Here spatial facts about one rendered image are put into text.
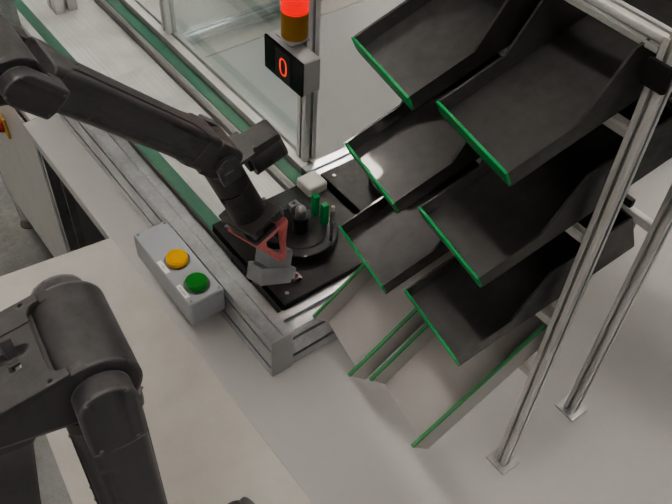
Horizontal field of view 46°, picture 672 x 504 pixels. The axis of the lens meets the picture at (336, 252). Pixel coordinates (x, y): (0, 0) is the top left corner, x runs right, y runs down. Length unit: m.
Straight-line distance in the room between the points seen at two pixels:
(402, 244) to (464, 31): 0.34
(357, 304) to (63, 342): 0.82
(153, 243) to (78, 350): 0.99
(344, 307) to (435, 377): 0.20
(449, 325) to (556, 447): 0.41
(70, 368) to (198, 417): 0.87
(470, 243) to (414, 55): 0.23
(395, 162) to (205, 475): 0.60
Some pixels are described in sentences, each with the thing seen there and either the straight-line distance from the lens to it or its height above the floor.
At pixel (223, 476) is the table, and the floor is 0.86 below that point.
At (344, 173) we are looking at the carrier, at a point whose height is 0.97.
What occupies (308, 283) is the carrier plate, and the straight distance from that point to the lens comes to 1.41.
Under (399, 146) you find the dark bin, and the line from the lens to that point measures 1.06.
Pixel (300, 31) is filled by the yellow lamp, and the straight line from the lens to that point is 1.45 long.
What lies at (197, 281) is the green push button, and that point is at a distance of 1.42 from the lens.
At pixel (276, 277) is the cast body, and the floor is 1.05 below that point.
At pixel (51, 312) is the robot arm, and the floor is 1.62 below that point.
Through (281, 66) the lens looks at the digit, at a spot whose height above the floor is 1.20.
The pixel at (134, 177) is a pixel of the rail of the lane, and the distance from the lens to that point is 1.64.
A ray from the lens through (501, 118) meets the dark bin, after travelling 0.87.
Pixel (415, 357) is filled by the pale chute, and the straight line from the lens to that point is 1.24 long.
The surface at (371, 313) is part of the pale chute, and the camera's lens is 1.28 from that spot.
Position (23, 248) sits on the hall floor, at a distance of 2.93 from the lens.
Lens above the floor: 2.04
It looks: 47 degrees down
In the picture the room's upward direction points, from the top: 4 degrees clockwise
